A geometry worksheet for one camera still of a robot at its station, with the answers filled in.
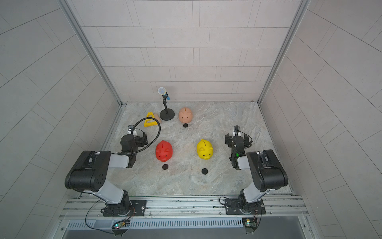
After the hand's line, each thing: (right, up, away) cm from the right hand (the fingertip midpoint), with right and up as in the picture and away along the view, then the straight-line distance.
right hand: (236, 131), depth 94 cm
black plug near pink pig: (-34, +4, +8) cm, 35 cm away
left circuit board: (-57, -36, -30) cm, 74 cm away
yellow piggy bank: (-21, -9, -12) cm, 26 cm away
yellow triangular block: (-60, +6, +10) cm, 61 cm away
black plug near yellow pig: (-21, -21, -12) cm, 32 cm away
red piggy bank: (-44, -9, -13) cm, 46 cm away
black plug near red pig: (-44, -19, -10) cm, 49 cm away
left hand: (-63, 0, +1) cm, 63 cm away
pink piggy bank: (-34, +11, +5) cm, 36 cm away
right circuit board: (-1, -39, -26) cm, 47 cm away
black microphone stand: (-48, +11, +12) cm, 51 cm away
